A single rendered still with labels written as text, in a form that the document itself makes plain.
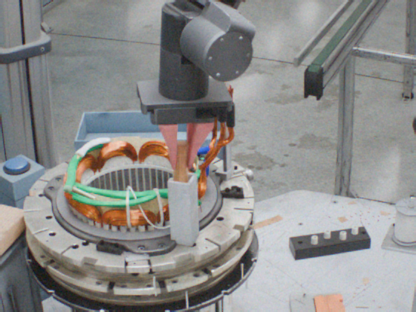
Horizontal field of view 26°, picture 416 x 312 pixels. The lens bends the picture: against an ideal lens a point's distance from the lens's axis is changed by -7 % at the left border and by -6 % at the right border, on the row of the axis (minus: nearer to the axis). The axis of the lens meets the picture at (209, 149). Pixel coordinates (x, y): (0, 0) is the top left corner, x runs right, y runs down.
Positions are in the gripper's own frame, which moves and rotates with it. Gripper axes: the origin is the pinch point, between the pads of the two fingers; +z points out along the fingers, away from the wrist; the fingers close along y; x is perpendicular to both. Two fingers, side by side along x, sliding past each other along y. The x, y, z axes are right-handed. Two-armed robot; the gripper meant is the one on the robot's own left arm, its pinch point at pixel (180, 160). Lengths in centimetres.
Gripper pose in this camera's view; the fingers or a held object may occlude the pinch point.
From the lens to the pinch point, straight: 111.3
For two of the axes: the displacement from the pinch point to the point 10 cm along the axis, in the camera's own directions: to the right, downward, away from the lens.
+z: -0.4, 8.8, 4.8
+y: 9.8, -0.5, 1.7
